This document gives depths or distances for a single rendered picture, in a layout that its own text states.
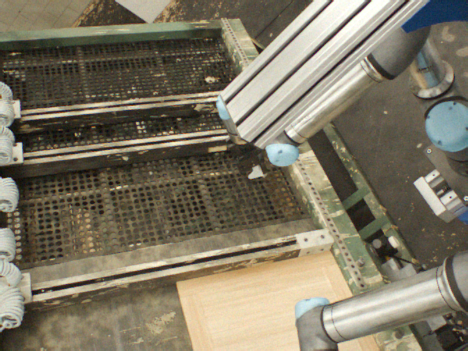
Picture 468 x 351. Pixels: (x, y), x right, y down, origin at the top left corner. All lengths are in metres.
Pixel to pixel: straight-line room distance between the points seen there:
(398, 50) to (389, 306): 0.49
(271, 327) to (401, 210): 1.33
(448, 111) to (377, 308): 0.64
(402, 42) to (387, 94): 2.04
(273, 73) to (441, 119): 0.81
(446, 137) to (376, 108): 1.73
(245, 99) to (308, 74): 0.10
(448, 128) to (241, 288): 0.82
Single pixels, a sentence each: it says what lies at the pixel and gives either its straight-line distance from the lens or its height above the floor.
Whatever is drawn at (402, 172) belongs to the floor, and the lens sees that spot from 2.86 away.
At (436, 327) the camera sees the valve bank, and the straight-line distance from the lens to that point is 1.81.
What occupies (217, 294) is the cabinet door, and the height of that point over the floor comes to 1.23.
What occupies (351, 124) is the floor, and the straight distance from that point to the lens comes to 3.13.
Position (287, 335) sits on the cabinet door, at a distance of 1.67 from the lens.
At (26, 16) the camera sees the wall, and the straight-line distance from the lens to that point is 6.73.
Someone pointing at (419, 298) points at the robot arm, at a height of 1.64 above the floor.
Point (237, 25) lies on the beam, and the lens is 2.79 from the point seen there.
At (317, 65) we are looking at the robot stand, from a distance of 0.61.
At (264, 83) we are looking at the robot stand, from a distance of 0.65.
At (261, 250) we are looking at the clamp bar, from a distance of 1.77.
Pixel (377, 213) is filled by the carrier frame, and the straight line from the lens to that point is 2.64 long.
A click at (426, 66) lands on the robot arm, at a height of 1.39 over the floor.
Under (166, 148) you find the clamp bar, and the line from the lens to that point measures 2.01.
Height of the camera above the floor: 2.46
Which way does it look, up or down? 44 degrees down
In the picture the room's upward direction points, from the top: 64 degrees counter-clockwise
